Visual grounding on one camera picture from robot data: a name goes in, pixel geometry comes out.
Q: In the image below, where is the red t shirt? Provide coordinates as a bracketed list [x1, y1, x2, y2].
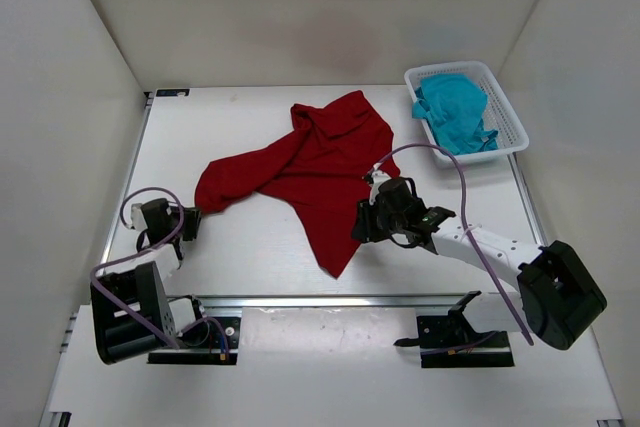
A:
[194, 90, 393, 278]

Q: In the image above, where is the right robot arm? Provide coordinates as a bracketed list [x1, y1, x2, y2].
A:
[352, 171, 607, 350]

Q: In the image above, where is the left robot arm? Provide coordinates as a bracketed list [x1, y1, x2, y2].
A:
[90, 198, 209, 365]

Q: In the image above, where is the teal t shirt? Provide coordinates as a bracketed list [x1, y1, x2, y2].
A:
[412, 73, 498, 155]

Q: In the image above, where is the white plastic basket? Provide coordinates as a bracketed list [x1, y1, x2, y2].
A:
[404, 60, 529, 165]

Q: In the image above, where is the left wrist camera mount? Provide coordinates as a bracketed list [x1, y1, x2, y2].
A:
[125, 203, 147, 232]

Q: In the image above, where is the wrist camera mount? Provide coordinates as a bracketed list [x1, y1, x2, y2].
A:
[125, 203, 147, 232]
[363, 162, 391, 205]

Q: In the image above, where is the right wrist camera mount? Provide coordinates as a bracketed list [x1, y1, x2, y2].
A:
[363, 162, 391, 205]

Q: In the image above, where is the aluminium front rail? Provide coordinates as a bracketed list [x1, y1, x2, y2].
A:
[199, 293, 464, 309]

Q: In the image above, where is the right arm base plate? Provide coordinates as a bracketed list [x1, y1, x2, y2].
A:
[417, 316, 515, 369]

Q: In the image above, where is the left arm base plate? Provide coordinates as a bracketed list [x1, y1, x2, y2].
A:
[147, 309, 242, 366]

